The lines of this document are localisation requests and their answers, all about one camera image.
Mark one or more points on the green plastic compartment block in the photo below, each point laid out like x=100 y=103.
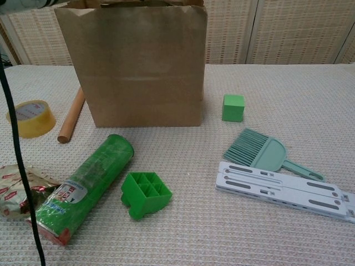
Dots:
x=149 y=202

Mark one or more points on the green chip can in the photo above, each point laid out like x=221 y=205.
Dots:
x=91 y=177

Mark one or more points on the brown paper bag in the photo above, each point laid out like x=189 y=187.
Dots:
x=138 y=69

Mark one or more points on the green cube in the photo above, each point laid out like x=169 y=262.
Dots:
x=233 y=110

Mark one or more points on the teal mini dustpan brush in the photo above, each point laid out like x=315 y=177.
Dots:
x=266 y=152

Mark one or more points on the wooden dowel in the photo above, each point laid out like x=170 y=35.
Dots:
x=70 y=116

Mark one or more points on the woven folding screen panel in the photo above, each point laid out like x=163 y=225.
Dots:
x=349 y=52
x=299 y=33
x=227 y=33
x=38 y=38

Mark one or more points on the white folding laptop stand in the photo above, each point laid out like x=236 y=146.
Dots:
x=277 y=188

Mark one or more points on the beige woven tablecloth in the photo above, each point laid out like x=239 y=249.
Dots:
x=249 y=235

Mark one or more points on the yellow packing tape roll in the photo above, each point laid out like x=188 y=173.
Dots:
x=41 y=124

